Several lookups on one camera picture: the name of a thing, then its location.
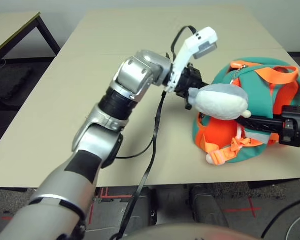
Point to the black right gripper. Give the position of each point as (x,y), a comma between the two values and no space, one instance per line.
(295,125)

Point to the beige robot torso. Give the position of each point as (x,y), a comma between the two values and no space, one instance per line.
(190,232)

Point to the dark grey robot left leg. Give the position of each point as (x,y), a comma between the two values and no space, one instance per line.
(145,207)

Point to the teal and orange backpack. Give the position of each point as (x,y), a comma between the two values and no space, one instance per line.
(257,95)

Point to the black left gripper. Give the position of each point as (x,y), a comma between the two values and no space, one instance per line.
(190,77)

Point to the beige side table black frame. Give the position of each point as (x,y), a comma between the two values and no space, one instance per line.
(10,27)

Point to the black floor mat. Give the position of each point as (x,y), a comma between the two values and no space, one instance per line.
(10,85)

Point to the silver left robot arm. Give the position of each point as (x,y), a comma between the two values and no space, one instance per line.
(135,75)

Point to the dark grey robot right leg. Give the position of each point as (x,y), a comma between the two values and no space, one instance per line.
(207,207)

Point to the grey white plush dolphin charm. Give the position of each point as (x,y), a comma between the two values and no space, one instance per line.
(220,102)

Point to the dark grey robot leg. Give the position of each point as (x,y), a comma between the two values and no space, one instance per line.
(145,207)
(207,207)

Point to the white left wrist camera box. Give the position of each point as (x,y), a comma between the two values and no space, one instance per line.
(202,40)

